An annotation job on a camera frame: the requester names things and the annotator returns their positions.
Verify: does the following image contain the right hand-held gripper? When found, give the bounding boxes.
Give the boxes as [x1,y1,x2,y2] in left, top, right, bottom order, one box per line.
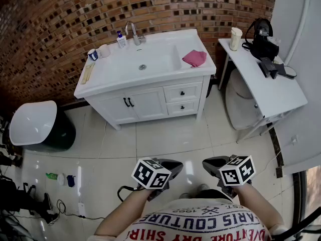
[202,154,256,199]

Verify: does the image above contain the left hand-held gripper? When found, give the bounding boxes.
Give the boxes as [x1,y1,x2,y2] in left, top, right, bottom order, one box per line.
[131,157,184,202]

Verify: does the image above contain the white drawer with black knob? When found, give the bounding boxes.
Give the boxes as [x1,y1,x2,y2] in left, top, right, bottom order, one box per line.
[163,81,203,104]

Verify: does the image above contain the person's right forearm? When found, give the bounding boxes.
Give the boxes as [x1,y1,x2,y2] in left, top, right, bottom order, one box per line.
[232,183,285,232]

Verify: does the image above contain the person's left forearm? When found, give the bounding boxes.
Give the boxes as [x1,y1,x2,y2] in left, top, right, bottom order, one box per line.
[94,187,161,237]

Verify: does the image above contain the small white drawer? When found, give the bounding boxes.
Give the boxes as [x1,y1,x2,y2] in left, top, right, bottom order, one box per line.
[166,99,201,117]

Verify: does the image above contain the person's black shorts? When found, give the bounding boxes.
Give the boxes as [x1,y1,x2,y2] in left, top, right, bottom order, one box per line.
[194,189,233,202]

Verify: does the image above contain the person's printed white shirt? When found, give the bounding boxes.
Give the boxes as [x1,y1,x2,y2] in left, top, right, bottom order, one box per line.
[86,197,289,241]

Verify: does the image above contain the beige chair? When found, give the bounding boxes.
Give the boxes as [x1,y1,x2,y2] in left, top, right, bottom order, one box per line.
[225,68,263,131]

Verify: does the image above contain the white vanity cabinet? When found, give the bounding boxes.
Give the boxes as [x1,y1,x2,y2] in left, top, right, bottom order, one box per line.
[84,74,211,131]

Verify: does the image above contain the white cabinet door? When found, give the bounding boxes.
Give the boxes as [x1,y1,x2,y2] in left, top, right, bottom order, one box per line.
[96,94,138,125]
[127,86,169,121]

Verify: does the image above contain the white side table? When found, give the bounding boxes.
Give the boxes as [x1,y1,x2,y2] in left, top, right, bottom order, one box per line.
[217,38,308,144]

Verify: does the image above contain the black stand device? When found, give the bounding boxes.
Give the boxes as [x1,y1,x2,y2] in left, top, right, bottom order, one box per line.
[259,57,285,79]

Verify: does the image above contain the round black mirror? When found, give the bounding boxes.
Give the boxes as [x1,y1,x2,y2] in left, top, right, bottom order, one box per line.
[283,65,297,80]

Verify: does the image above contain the pink cloth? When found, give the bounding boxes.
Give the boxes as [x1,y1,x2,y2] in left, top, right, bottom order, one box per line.
[182,49,208,68]

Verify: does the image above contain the black office chair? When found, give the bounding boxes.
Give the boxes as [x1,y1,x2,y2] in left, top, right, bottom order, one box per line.
[22,182,37,198]

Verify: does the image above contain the black bag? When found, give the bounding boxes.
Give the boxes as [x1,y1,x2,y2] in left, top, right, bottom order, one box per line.
[242,18,280,62]

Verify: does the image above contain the white tub with green base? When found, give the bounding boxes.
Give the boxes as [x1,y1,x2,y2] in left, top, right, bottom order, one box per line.
[9,100,77,152]

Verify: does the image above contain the white cup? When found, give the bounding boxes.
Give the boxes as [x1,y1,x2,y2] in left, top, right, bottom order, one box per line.
[98,44,111,59]

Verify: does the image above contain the blue mug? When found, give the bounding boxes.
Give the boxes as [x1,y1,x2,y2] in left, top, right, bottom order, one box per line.
[87,48,99,61]

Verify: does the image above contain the cream tumbler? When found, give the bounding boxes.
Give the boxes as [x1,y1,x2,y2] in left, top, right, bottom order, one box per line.
[229,27,243,52]

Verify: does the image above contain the white blue soap bottle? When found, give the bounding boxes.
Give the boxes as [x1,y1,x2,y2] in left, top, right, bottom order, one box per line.
[116,31,127,49]

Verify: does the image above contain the chrome faucet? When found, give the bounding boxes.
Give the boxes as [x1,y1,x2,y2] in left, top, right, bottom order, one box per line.
[124,21,147,46]

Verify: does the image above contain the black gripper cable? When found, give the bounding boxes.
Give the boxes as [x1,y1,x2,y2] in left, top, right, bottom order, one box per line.
[117,185,141,202]

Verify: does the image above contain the thin white cable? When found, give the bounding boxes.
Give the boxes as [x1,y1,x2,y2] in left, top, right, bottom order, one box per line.
[99,121,108,158]

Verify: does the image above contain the black shoulder strap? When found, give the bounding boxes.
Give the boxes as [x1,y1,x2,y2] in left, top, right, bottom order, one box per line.
[272,211,321,239]

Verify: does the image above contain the black floor cable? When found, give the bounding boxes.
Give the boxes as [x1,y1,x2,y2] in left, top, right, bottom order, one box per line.
[56,199,106,220]

